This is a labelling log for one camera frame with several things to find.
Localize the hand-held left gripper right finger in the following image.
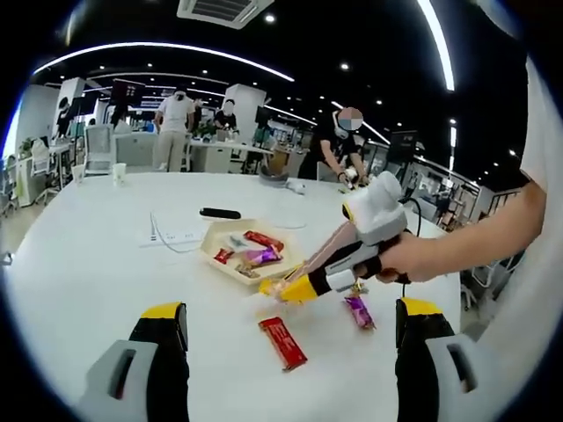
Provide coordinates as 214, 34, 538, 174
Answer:
394, 296, 480, 422

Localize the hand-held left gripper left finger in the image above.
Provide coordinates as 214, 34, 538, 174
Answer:
78, 301, 190, 422

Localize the short purple food packet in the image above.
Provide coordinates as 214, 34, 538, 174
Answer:
239, 244, 282, 268

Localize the bright red food bar packet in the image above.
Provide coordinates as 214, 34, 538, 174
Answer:
257, 316, 309, 371

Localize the long purple food packet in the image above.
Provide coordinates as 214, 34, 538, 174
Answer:
342, 295, 377, 331

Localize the dark red food packet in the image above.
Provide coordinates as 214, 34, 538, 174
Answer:
243, 229, 285, 251

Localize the clear food packet dark snack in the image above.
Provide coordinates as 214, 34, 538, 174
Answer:
221, 234, 248, 252

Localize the beige hexagonal container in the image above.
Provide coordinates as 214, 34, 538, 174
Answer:
200, 218, 304, 287

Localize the person's right hand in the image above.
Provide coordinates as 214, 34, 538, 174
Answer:
358, 230, 445, 285

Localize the black power bank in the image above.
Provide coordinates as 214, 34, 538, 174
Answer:
199, 207, 243, 220

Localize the white office desk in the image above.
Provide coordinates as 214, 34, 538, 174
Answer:
184, 138, 274, 175

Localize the curved ceiling light strip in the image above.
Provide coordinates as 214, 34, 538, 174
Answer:
33, 42, 296, 84
415, 0, 457, 91

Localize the person's white shirt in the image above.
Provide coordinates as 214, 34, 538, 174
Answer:
457, 55, 563, 422

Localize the grey office chair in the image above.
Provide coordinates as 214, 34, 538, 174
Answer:
113, 131, 158, 168

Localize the white worn chest device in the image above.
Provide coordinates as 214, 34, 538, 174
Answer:
477, 0, 529, 40

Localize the white mesh office chair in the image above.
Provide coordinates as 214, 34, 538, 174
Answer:
83, 124, 114, 176

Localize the ceiling air conditioner vent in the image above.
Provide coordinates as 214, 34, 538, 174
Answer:
176, 0, 276, 30

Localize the black hanging display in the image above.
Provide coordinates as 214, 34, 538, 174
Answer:
112, 79, 146, 106

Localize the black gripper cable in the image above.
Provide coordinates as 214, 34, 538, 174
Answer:
397, 196, 424, 236

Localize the dark grey strap device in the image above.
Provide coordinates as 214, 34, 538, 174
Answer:
258, 164, 289, 188

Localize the white power strip with cable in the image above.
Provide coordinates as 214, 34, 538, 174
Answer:
149, 211, 199, 255

